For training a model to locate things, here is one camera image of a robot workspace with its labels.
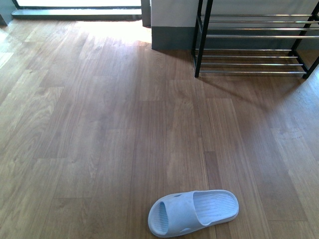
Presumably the light blue slipper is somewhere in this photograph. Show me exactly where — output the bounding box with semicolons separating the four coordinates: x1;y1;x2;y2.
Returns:
148;190;239;238

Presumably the black metal shoe rack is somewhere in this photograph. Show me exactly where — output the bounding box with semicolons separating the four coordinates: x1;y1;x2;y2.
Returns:
191;0;319;79

